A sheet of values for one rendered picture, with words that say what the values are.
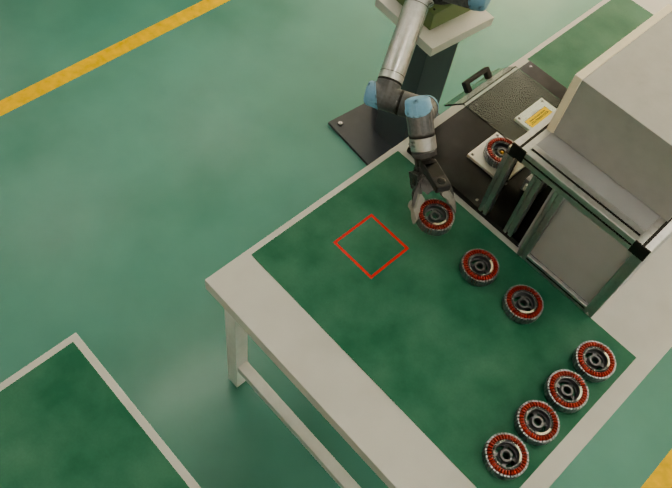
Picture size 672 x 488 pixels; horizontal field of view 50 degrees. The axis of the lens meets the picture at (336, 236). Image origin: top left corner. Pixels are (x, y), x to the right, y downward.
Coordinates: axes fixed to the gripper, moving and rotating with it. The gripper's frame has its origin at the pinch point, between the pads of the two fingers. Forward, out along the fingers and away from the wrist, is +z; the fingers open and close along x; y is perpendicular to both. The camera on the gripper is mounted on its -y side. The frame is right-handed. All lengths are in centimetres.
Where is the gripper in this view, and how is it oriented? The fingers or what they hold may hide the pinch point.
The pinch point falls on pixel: (435, 218)
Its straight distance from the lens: 213.8
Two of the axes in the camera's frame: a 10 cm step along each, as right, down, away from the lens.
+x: -9.4, 2.5, -2.4
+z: 1.7, 9.3, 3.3
